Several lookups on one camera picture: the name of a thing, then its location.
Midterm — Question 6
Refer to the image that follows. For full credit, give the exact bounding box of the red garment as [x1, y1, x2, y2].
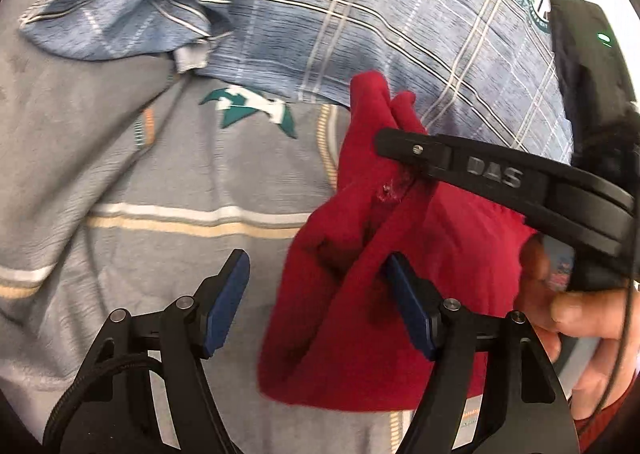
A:
[257, 71, 532, 412]

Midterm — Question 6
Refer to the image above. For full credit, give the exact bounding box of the right hand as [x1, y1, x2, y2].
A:
[514, 235, 626, 420]

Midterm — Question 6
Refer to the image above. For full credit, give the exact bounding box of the blue plaid pillow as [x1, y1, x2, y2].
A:
[20, 0, 572, 161]

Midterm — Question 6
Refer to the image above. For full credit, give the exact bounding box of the grey patterned bed sheet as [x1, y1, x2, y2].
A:
[1, 0, 393, 453]

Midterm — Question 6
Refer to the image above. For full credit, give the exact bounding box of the black braided cable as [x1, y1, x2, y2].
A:
[41, 352, 166, 454]

